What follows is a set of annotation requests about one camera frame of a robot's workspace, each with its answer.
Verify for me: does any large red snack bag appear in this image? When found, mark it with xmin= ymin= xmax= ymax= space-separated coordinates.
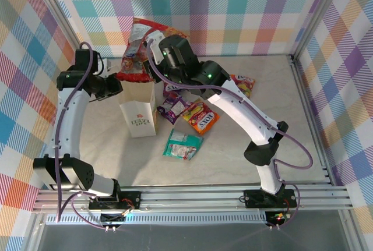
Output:
xmin=115 ymin=17 xmax=189 ymax=83

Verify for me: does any purple Fox's candy bag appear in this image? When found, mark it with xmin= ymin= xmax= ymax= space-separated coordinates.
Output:
xmin=162 ymin=81 xmax=187 ymax=94

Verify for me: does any purple snack packet white label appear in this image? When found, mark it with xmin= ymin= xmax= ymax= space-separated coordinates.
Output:
xmin=157 ymin=92 xmax=195 ymax=126

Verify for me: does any white floral paper bag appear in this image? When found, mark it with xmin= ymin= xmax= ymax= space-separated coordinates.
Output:
xmin=118 ymin=79 xmax=160 ymax=139

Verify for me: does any orange Fox's candy bag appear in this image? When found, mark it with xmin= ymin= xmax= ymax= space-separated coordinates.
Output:
xmin=180 ymin=101 xmax=221 ymax=135
xmin=230 ymin=73 xmax=256 ymax=99

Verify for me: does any teal snack packet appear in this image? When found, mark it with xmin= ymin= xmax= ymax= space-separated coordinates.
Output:
xmin=162 ymin=128 xmax=205 ymax=161

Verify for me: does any black controller box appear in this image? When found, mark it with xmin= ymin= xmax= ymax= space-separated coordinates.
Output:
xmin=100 ymin=213 xmax=128 ymax=225
xmin=266 ymin=211 xmax=292 ymax=225

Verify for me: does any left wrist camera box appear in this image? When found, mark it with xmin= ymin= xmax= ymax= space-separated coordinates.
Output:
xmin=100 ymin=58 xmax=116 ymax=77

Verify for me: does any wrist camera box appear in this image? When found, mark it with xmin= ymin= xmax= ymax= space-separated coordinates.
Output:
xmin=100 ymin=58 xmax=116 ymax=77
xmin=146 ymin=30 xmax=164 ymax=65

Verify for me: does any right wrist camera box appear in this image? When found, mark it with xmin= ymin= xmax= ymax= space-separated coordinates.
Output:
xmin=146 ymin=30 xmax=164 ymax=65

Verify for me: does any aluminium frame post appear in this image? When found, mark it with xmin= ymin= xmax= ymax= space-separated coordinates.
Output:
xmin=291 ymin=0 xmax=352 ymax=61
xmin=28 ymin=0 xmax=88 ymax=59

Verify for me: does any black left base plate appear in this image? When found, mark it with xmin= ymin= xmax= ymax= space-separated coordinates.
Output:
xmin=88 ymin=191 xmax=143 ymax=210

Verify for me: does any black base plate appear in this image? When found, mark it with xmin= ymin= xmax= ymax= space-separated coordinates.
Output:
xmin=88 ymin=191 xmax=143 ymax=210
xmin=243 ymin=189 xmax=298 ymax=208

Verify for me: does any red black wire bundle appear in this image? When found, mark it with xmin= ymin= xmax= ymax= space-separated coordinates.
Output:
xmin=121 ymin=197 xmax=138 ymax=215

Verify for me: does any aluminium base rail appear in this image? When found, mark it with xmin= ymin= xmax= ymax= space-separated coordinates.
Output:
xmin=31 ymin=185 xmax=354 ymax=214

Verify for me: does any aluminium table side rail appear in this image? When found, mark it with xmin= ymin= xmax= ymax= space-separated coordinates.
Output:
xmin=287 ymin=54 xmax=336 ymax=186

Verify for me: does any grey slotted cable duct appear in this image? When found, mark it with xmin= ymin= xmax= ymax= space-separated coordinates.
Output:
xmin=45 ymin=212 xmax=269 ymax=225

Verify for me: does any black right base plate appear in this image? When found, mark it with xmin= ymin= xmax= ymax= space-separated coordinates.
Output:
xmin=243 ymin=189 xmax=298 ymax=208

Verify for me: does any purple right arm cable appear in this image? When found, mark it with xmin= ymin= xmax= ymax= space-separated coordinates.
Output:
xmin=147 ymin=38 xmax=314 ymax=231

